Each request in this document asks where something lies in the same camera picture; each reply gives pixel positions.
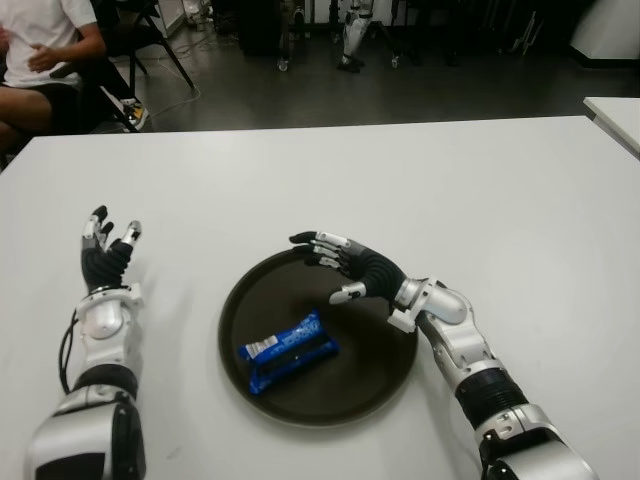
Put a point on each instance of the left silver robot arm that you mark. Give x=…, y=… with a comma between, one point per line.
x=105, y=322

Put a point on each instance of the black folding chair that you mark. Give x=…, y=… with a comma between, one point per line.
x=132, y=75

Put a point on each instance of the white side table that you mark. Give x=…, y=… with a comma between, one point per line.
x=620, y=115

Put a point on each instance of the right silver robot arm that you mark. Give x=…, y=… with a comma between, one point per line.
x=460, y=340

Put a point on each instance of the black robot gantry stand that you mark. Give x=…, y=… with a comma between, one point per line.
x=283, y=45

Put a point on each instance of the blue Oreo cookie packet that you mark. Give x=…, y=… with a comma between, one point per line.
x=295, y=350

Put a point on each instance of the person in white shirt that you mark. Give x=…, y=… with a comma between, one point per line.
x=35, y=30

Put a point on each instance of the round dark brown tray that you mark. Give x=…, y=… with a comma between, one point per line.
x=360, y=370

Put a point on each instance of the white humanoid robot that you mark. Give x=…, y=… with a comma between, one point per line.
x=352, y=32

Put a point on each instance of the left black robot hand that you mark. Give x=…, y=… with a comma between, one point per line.
x=105, y=262

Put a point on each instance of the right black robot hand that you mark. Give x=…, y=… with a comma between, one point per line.
x=375, y=272

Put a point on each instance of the white cabinet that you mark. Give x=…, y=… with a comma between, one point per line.
x=610, y=30

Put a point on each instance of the black equipment cart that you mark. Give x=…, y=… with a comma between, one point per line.
x=257, y=30

